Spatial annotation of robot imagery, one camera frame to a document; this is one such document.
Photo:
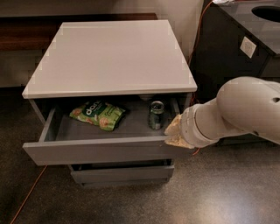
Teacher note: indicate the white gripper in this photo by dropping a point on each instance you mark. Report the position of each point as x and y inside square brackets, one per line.
[187, 127]

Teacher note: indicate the green rice chip bag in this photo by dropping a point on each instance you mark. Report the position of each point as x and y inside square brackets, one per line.
[98, 113]

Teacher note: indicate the grey top drawer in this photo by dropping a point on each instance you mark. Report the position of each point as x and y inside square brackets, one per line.
[65, 141]

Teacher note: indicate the grey drawer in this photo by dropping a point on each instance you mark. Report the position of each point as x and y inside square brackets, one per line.
[65, 141]
[122, 172]

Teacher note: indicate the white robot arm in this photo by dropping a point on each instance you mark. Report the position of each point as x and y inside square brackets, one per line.
[243, 105]

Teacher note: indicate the grey bottom drawer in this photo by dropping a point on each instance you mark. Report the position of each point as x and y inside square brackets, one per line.
[122, 172]

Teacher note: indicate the grey drawer cabinet white top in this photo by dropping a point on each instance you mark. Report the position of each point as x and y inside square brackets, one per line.
[112, 61]

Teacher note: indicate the black counter cabinet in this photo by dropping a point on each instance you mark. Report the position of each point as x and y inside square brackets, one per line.
[216, 57]

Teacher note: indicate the green soda can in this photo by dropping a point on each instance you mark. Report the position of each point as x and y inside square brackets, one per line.
[156, 112]

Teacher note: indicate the white bowl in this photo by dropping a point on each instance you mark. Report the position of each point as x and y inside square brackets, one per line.
[145, 97]

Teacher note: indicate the dark wooden bench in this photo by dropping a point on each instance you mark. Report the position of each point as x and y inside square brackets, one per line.
[37, 32]

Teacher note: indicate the white wall socket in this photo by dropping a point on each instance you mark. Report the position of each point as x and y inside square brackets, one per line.
[248, 47]

